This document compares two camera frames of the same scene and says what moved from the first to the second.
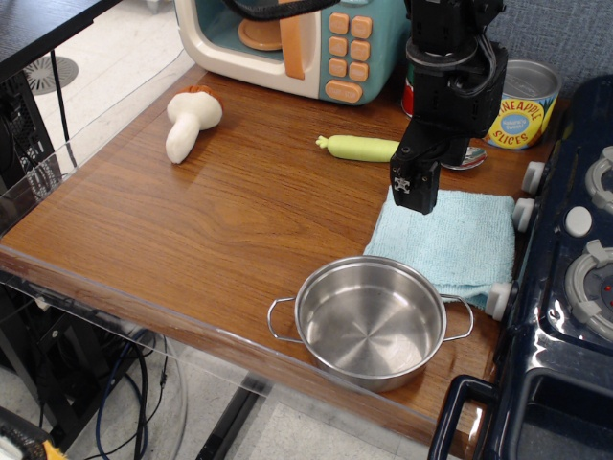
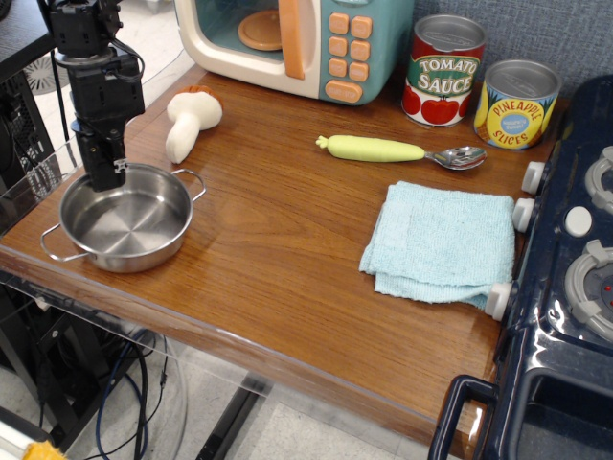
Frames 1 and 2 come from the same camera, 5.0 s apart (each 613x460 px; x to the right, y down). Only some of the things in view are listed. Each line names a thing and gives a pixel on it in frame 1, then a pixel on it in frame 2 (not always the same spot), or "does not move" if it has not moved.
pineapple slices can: [528, 104] does not move
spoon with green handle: [354, 148] does not move
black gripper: [458, 87] to [107, 91]
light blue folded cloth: [465, 244] does not move
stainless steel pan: [371, 323] to [136, 228]
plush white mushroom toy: [192, 109] does not move
